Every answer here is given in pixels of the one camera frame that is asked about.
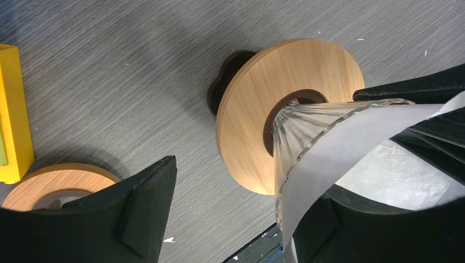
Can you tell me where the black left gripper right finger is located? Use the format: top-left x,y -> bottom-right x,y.
293,185 -> 464,262

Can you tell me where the clear glass dripper cone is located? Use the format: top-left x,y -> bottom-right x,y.
271,98 -> 415,228

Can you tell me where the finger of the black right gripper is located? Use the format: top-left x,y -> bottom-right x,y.
390,107 -> 464,185
353,64 -> 464,104

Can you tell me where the yellow green toy brick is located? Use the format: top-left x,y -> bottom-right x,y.
1,44 -> 35,184

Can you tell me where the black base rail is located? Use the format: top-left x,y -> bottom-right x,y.
223,223 -> 285,263

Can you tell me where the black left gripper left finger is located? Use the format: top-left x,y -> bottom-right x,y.
1,156 -> 177,262

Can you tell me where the small wooden ring holder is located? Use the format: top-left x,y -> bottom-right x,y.
2,163 -> 120,211

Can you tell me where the large wooden ring holder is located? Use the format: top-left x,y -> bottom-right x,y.
216,38 -> 365,195

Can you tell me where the white paper coffee filter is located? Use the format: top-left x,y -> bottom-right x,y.
281,93 -> 464,262

